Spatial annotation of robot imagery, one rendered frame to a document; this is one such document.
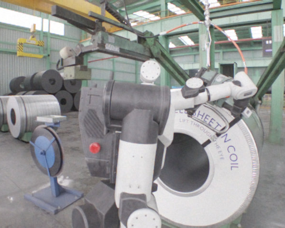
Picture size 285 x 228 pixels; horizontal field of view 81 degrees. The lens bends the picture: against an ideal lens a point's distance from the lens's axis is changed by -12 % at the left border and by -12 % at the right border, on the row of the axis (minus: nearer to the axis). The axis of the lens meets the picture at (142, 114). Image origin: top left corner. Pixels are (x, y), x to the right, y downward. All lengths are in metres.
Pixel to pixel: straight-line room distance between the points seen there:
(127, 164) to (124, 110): 0.12
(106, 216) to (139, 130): 0.31
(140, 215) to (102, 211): 0.20
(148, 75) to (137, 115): 0.25
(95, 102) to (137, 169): 0.26
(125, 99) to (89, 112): 0.21
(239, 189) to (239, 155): 0.25
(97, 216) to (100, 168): 0.15
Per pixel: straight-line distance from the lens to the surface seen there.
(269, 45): 15.60
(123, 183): 0.45
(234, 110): 1.11
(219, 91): 0.90
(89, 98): 0.59
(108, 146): 0.59
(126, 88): 0.42
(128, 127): 0.42
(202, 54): 6.36
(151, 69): 0.64
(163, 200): 1.77
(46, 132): 2.37
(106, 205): 0.62
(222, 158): 1.43
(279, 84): 5.95
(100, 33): 1.65
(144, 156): 0.42
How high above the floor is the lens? 1.32
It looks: 6 degrees down
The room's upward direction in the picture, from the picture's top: straight up
